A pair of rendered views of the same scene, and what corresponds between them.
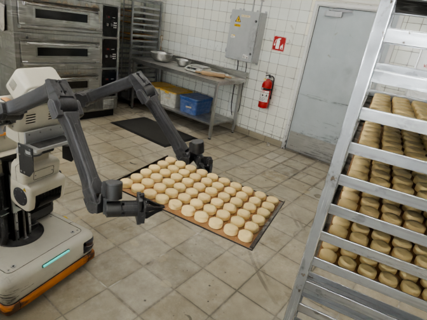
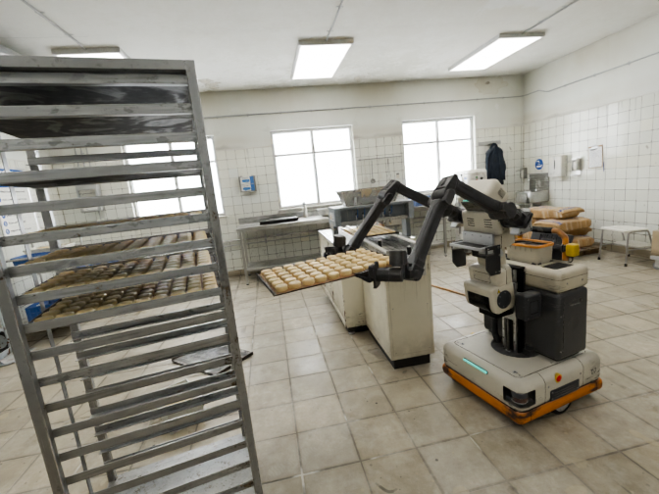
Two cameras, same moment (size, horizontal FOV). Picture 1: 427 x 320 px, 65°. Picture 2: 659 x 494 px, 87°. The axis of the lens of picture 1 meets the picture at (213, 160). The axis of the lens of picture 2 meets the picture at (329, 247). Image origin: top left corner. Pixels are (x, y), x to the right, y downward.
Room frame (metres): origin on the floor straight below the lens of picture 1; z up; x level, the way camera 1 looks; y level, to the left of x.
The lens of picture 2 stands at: (2.35, -1.05, 1.39)
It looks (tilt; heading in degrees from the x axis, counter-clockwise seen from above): 10 degrees down; 136
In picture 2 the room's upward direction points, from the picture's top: 6 degrees counter-clockwise
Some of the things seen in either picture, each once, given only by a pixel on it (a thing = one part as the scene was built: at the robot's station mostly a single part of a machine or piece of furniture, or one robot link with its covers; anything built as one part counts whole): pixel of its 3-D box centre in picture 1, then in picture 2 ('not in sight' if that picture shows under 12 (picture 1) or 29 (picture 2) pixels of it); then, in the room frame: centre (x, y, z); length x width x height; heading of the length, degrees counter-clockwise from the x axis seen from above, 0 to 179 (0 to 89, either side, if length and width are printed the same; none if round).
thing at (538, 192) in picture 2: not in sight; (533, 189); (0.48, 5.94, 0.93); 0.99 x 0.38 x 1.09; 146
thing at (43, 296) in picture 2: not in sight; (126, 281); (1.07, -0.76, 1.14); 0.64 x 0.03 x 0.03; 67
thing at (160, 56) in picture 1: (161, 57); not in sight; (5.87, 1.14, 0.95); 0.39 x 0.39 x 0.14
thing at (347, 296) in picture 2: not in sight; (362, 271); (-0.05, 1.72, 0.42); 1.28 x 0.72 x 0.84; 145
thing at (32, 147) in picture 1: (47, 148); (476, 252); (1.56, 0.85, 0.93); 0.28 x 0.16 x 0.22; 157
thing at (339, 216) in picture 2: not in sight; (371, 222); (0.34, 1.45, 1.01); 0.72 x 0.33 x 0.34; 55
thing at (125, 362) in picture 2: not in sight; (142, 356); (1.07, -0.76, 0.87); 0.64 x 0.03 x 0.03; 67
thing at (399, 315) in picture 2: not in sight; (393, 295); (0.75, 1.16, 0.45); 0.70 x 0.34 x 0.90; 145
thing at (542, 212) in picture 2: not in sight; (552, 212); (0.95, 5.13, 0.62); 0.72 x 0.42 x 0.17; 152
